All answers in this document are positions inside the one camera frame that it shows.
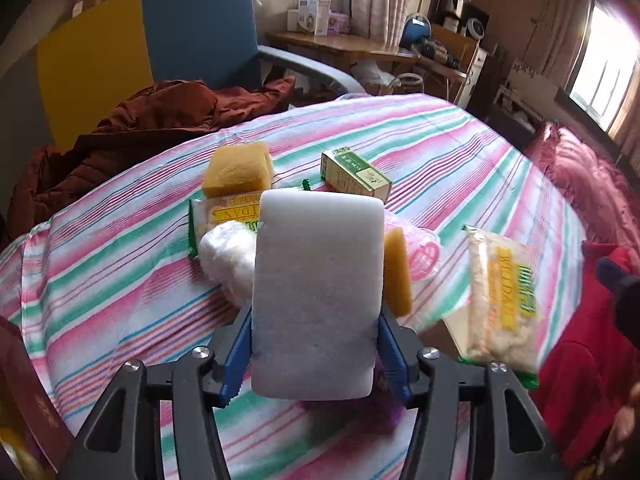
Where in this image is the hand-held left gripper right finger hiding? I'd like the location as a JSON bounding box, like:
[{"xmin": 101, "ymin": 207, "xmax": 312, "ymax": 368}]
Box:
[{"xmin": 375, "ymin": 307, "xmax": 571, "ymax": 480}]

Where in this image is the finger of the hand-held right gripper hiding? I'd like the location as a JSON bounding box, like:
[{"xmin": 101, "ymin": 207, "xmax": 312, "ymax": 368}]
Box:
[{"xmin": 595, "ymin": 257, "xmax": 640, "ymax": 351}]

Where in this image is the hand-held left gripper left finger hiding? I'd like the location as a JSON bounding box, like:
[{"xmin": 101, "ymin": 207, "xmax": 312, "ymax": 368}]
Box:
[{"xmin": 60, "ymin": 305, "xmax": 253, "ymax": 480}]

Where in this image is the white plastic bag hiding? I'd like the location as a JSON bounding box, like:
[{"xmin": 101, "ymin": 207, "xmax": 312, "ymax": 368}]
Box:
[{"xmin": 199, "ymin": 221, "xmax": 258, "ymax": 306}]

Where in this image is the pink plastic bag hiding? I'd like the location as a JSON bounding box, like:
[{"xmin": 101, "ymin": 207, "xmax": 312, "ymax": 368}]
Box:
[{"xmin": 384, "ymin": 210, "xmax": 441, "ymax": 283}]

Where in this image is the white sponge block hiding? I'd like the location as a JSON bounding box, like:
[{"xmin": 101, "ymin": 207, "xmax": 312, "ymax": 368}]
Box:
[{"xmin": 250, "ymin": 189, "xmax": 386, "ymax": 402}]

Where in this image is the thick yellow sponge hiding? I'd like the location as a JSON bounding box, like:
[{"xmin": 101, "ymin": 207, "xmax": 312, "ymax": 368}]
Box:
[{"xmin": 201, "ymin": 141, "xmax": 276, "ymax": 199}]

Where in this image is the person's right hand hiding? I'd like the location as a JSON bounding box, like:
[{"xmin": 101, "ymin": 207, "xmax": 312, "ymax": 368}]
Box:
[{"xmin": 599, "ymin": 384, "xmax": 640, "ymax": 467}]

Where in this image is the red cloth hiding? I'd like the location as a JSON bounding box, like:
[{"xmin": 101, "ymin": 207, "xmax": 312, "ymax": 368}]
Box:
[{"xmin": 537, "ymin": 242, "xmax": 640, "ymax": 471}]

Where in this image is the thin yellow sponge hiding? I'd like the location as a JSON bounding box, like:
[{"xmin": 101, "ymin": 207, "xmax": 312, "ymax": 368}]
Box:
[{"xmin": 382, "ymin": 226, "xmax": 414, "ymax": 318}]

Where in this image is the yellow green snack packet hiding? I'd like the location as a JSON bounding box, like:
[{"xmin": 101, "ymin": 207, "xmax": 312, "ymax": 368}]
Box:
[
  {"xmin": 442, "ymin": 225, "xmax": 546, "ymax": 391},
  {"xmin": 187, "ymin": 192, "xmax": 266, "ymax": 261}
]

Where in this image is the pink quilt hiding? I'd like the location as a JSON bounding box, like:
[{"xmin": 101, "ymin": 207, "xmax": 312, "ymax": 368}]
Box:
[{"xmin": 522, "ymin": 122, "xmax": 640, "ymax": 261}]

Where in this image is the green cardboard box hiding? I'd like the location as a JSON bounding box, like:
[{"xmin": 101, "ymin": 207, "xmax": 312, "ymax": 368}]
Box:
[{"xmin": 320, "ymin": 147, "xmax": 392, "ymax": 205}]

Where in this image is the window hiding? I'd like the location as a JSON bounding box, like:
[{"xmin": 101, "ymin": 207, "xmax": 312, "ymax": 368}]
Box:
[{"xmin": 570, "ymin": 2, "xmax": 640, "ymax": 131}]

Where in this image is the brown padded jacket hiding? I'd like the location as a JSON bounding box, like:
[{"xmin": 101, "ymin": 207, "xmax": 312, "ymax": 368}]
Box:
[{"xmin": 7, "ymin": 79, "xmax": 297, "ymax": 241}]

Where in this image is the white cabinet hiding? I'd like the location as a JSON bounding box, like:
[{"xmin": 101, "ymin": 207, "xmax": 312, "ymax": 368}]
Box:
[{"xmin": 457, "ymin": 45, "xmax": 488, "ymax": 108}]

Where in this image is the wooden desk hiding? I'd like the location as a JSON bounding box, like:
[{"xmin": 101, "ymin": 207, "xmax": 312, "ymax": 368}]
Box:
[{"xmin": 265, "ymin": 30, "xmax": 481, "ymax": 106}]

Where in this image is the yellow board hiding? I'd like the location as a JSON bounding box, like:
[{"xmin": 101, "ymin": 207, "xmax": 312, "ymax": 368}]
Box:
[{"xmin": 36, "ymin": 0, "xmax": 156, "ymax": 153}]

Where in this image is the blue chair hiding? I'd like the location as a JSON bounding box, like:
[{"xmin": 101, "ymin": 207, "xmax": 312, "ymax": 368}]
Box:
[{"xmin": 141, "ymin": 0, "xmax": 368, "ymax": 106}]

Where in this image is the blue round object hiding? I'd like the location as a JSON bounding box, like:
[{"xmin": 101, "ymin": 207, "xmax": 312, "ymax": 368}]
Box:
[{"xmin": 402, "ymin": 14, "xmax": 433, "ymax": 51}]

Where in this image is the black shelf unit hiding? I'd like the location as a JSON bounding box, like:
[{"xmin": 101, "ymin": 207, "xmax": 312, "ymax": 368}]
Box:
[{"xmin": 430, "ymin": 0, "xmax": 491, "ymax": 36}]

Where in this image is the pink carton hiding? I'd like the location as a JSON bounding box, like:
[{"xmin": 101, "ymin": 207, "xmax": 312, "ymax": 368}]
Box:
[{"xmin": 327, "ymin": 11, "xmax": 353, "ymax": 37}]

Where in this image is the white carton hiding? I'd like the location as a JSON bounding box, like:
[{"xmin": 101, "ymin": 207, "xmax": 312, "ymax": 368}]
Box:
[{"xmin": 298, "ymin": 0, "xmax": 333, "ymax": 36}]

